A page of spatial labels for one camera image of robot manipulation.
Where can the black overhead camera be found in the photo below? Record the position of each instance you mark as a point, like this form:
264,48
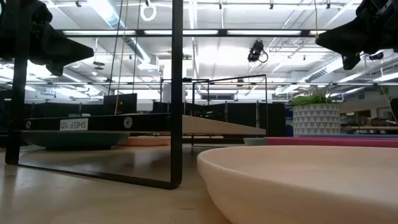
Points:
255,51

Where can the peach plate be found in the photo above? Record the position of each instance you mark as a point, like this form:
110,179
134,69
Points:
146,141

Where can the cream plate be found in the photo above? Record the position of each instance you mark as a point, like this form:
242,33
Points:
295,180

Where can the green plant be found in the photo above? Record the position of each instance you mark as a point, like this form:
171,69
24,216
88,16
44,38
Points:
311,99

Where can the black metal wooden shelf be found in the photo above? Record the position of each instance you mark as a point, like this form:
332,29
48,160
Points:
176,93

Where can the pink plate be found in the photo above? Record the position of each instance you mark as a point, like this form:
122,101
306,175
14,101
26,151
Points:
326,142

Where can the black background partition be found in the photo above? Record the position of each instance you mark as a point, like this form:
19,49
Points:
242,118

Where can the white shelf label sticker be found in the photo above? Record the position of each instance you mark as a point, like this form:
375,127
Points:
74,124

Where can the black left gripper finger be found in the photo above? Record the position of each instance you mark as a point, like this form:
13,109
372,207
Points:
59,46
56,71

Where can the small black ceiling fixture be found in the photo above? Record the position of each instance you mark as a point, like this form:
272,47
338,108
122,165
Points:
376,56

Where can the background wooden desk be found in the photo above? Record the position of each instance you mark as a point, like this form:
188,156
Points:
373,127

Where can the white triangle pattern planter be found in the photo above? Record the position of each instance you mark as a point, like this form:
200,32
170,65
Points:
315,119

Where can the black overhead light bar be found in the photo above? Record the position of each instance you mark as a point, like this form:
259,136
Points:
140,32

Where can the pale green plate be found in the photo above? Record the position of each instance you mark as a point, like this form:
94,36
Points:
255,142

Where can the black computer monitor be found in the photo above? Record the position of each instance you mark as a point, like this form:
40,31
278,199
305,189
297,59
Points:
124,104

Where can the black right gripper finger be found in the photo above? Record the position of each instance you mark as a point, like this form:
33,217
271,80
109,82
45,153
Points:
351,62
351,39

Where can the dark teal plate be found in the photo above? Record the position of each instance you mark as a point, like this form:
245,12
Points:
74,141

